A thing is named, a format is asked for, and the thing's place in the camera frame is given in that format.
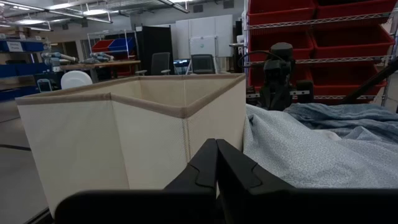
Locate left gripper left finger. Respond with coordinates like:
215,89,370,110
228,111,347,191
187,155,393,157
55,138,218,224

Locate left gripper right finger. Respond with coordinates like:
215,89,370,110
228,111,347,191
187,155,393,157
217,139,398,224

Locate light blue patterned shirt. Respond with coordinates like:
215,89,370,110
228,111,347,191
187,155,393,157
243,103,398,190

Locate blue striped towel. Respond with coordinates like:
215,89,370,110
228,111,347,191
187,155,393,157
284,102,398,144

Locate red plastic storage bin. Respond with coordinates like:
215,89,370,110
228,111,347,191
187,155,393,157
248,0,317,26
310,62,388,105
317,0,398,20
248,30,314,62
248,63,312,91
310,26,396,60

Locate grey office chair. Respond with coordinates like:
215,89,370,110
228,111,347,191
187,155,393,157
186,54,218,75
136,52,172,76

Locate small whiteboard on stand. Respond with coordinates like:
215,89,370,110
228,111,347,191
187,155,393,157
188,35,219,59

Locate wooden workbench table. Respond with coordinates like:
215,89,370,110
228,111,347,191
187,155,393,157
60,60,141,83

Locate black partition screen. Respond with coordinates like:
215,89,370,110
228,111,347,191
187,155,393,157
136,26,175,75

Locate white round chair back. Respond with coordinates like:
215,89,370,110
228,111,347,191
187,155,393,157
60,70,93,90

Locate small blue storage bin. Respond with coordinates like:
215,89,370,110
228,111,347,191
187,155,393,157
108,37,136,52

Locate large white board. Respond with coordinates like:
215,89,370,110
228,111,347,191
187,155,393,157
175,14,233,60

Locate small red storage bin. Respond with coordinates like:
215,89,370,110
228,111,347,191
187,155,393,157
91,39,115,53

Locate small white-framed screen device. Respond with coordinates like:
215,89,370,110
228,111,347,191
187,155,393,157
37,78,53,93

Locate blue shelf bins row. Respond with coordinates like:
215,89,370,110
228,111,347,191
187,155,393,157
0,63,52,78

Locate ceiling light panel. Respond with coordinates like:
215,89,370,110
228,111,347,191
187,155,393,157
82,8,108,16
15,19,46,26

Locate blue bins with white label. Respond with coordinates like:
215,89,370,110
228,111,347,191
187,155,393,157
0,39,44,53

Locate black aluminium table frame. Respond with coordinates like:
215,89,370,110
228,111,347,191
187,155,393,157
340,57,398,105

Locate metal wire shelf rack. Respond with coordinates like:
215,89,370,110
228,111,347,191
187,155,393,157
243,0,398,106

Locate white wire rack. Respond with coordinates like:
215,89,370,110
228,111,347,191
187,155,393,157
86,29,139,62

